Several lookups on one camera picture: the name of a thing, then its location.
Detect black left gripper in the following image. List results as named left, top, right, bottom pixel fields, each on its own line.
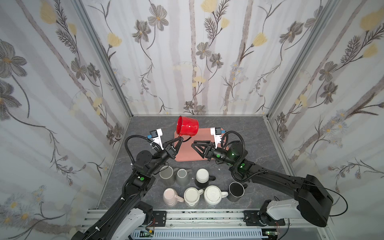
left=145, top=137, right=181, bottom=176

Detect red mug black handle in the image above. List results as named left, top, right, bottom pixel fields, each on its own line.
left=176, top=116, right=199, bottom=142

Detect black mug white base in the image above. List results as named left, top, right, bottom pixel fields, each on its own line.
left=195, top=169, right=216, bottom=189

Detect black mug white rim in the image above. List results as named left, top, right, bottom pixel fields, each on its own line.
left=227, top=182, right=248, bottom=202

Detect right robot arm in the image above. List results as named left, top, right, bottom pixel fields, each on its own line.
left=191, top=131, right=334, bottom=228

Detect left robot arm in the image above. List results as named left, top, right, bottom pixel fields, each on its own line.
left=72, top=135, right=184, bottom=240

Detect dark grey mug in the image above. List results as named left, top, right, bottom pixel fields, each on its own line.
left=159, top=166, right=179, bottom=187

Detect light grey mug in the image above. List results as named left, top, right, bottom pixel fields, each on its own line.
left=176, top=169, right=193, bottom=187

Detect white ribbed mug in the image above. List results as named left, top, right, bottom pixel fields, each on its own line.
left=204, top=186, right=229, bottom=206

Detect cream mug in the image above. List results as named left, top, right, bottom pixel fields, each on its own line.
left=184, top=187, right=204, bottom=207

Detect pink mug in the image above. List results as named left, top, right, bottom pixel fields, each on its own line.
left=163, top=188, right=185, bottom=207

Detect pink plastic tray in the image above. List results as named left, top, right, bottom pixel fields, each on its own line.
left=175, top=128, right=228, bottom=162

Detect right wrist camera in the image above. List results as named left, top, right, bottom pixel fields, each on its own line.
left=210, top=128, right=226, bottom=149

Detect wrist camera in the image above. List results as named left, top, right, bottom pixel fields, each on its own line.
left=148, top=129, right=164, bottom=150
left=210, top=128, right=226, bottom=149

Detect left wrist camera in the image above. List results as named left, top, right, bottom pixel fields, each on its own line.
left=148, top=129, right=164, bottom=150

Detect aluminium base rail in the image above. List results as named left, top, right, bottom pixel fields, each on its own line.
left=79, top=209, right=301, bottom=240

